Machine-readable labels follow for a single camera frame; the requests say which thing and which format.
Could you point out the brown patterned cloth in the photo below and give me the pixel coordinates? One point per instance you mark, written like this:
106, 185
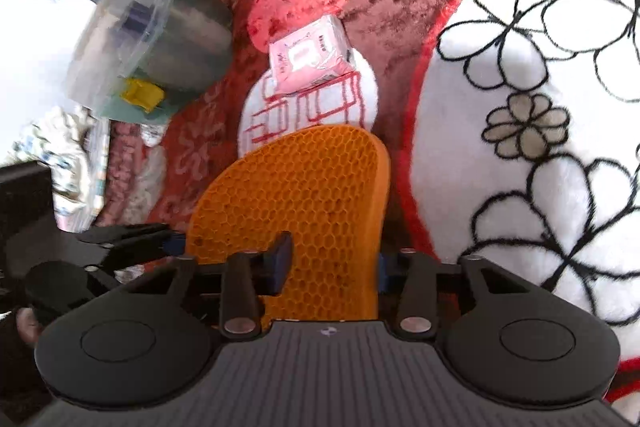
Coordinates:
135, 177

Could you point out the floral print cloth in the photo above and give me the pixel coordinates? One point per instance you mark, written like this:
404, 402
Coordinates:
65, 157

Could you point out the pink tissue packet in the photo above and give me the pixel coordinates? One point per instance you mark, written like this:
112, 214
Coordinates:
310, 54

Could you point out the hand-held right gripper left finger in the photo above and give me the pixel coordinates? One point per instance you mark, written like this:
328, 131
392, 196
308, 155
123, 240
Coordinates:
277, 259

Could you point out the person's left hand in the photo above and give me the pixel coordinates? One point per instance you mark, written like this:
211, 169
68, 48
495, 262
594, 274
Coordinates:
27, 324

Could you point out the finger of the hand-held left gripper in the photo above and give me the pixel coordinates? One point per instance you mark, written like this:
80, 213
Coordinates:
135, 238

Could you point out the orange honeycomb shoe insole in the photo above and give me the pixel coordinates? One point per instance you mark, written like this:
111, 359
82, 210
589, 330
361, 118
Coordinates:
310, 187

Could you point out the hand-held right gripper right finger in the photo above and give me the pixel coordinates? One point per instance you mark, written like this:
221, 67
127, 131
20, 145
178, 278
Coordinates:
386, 274

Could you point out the red white floral blanket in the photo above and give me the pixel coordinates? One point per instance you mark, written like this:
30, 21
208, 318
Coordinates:
500, 117

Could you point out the clear plastic storage container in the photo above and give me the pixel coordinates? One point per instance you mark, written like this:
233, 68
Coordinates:
150, 42

